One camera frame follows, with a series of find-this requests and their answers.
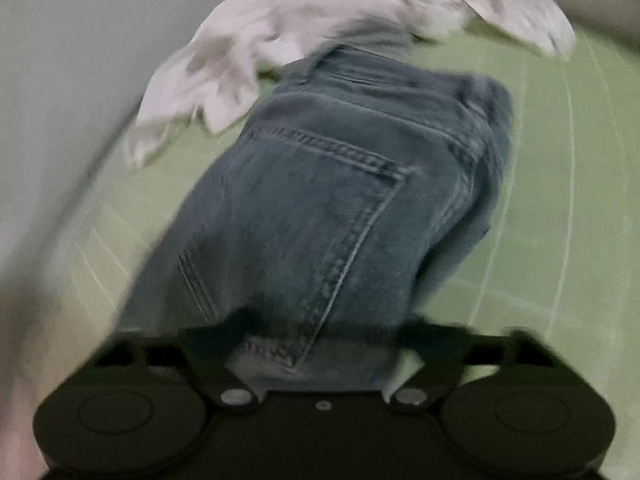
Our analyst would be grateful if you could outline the carrot print light quilt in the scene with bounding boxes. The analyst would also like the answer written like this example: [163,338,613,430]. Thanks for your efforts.
[1,0,220,479]

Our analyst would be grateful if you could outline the green grid bed sheet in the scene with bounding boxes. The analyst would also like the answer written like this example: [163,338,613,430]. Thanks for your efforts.
[50,29,639,406]

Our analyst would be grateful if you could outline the grey garment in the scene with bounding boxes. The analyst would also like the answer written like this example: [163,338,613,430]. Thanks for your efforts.
[284,16,413,68]

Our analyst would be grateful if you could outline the blue denim jeans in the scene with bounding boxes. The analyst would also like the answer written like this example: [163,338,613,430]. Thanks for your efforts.
[118,46,512,391]

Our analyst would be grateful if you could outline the white crumpled shirt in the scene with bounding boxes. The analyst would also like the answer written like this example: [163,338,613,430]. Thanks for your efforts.
[124,0,576,168]

